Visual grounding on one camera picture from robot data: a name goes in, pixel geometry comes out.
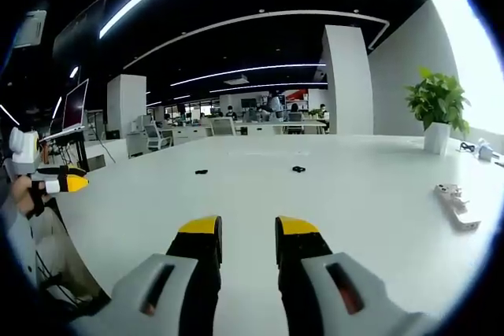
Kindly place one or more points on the small white device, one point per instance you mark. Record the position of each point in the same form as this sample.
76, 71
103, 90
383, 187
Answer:
485, 151

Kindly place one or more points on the person's left hand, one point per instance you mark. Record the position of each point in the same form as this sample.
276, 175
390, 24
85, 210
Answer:
21, 194

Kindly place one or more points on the dark hanging screen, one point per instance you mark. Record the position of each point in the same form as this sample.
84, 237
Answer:
80, 27

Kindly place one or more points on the white drawer cabinet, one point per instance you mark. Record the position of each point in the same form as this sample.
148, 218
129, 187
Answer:
137, 144

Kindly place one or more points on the green potted plant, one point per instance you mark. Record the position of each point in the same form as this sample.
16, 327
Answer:
437, 115

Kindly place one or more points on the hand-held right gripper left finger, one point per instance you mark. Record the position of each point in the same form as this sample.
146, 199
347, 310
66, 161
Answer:
173, 285

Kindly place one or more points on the white office desk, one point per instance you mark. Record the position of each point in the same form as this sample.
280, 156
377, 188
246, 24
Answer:
275, 125

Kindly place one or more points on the white ceiling unit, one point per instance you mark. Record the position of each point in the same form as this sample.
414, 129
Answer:
30, 28

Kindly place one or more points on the black laptop stand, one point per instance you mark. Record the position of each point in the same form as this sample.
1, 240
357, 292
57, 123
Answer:
76, 151

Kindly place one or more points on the white mesh office chair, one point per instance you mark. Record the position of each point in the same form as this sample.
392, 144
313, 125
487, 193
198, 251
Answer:
223, 126
157, 137

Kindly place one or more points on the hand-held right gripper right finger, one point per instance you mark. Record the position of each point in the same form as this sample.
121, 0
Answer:
315, 292

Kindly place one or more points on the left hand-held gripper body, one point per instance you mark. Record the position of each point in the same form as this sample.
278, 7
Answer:
21, 155

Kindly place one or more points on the open laptop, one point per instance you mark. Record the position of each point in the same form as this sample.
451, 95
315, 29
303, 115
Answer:
75, 109

